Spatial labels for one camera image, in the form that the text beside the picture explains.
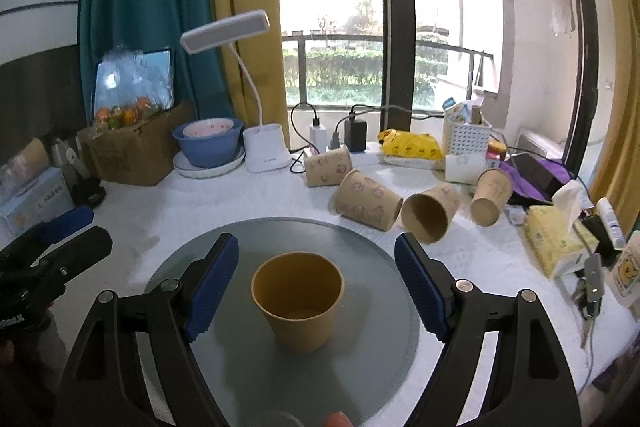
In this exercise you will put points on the white charger plug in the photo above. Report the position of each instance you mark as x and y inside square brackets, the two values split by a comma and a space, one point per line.
[318, 134]

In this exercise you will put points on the white tube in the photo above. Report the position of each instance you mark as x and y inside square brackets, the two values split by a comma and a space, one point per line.
[611, 222]

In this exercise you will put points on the light blue box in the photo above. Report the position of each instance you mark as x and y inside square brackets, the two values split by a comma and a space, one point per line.
[35, 207]

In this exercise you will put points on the cardboard box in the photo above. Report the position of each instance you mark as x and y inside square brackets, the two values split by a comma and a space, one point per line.
[135, 152]

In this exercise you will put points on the blue bowl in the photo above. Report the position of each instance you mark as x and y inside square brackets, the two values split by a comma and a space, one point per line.
[205, 152]

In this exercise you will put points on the white plastic basket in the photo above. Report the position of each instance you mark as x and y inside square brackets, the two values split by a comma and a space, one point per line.
[465, 139]

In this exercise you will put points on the bunch of metal keys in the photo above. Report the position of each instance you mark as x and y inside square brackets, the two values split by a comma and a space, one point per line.
[586, 312]

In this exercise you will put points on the balcony railing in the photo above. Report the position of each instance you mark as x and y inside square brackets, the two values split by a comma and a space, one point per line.
[340, 38]

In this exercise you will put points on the person's right hand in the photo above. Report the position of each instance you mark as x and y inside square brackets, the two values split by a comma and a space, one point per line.
[338, 421]

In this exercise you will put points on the red jar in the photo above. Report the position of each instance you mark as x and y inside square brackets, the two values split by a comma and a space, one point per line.
[496, 152]

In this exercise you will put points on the clear bag of oranges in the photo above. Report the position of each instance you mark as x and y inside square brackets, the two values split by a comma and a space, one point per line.
[127, 107]

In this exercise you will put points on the white desk lamp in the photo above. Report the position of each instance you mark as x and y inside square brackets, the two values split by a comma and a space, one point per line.
[265, 152]

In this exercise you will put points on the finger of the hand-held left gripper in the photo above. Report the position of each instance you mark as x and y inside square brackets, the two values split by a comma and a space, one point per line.
[82, 247]
[67, 221]

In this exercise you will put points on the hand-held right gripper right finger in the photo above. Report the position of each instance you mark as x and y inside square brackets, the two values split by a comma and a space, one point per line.
[420, 292]

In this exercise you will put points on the black car key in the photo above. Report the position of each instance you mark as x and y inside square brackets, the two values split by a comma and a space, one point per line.
[594, 279]

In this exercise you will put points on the black box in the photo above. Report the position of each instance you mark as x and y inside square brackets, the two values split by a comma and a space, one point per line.
[537, 172]

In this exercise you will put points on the printed brown paper cup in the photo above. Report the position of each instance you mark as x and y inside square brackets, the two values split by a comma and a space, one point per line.
[492, 197]
[430, 217]
[327, 167]
[365, 199]

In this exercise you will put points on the white paper box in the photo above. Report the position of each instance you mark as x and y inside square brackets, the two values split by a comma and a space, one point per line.
[465, 169]

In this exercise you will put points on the cream box with bear print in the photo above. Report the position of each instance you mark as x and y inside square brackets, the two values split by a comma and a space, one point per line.
[625, 274]

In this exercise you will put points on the black charger plug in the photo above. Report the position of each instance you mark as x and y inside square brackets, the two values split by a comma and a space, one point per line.
[356, 137]

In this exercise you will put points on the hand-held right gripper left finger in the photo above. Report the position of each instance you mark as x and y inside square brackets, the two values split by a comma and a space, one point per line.
[215, 287]

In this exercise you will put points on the white power strip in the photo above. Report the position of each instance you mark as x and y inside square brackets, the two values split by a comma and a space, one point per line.
[372, 153]

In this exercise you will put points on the black window frame post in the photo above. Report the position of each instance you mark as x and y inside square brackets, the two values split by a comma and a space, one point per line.
[397, 32]

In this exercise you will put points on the grey round turntable plate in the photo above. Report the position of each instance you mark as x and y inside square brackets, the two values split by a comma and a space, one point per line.
[325, 237]

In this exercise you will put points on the pink bowl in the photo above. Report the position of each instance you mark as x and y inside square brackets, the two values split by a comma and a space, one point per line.
[210, 127]

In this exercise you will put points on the yellow tissue box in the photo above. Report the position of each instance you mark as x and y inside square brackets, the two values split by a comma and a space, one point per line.
[550, 237]

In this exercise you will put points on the yellow snack bag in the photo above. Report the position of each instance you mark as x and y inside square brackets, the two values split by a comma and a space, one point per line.
[410, 144]

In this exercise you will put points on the plain brown paper cup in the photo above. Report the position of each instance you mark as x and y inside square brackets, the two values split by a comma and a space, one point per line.
[300, 327]

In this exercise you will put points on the white plate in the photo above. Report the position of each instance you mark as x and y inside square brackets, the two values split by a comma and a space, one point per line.
[230, 166]

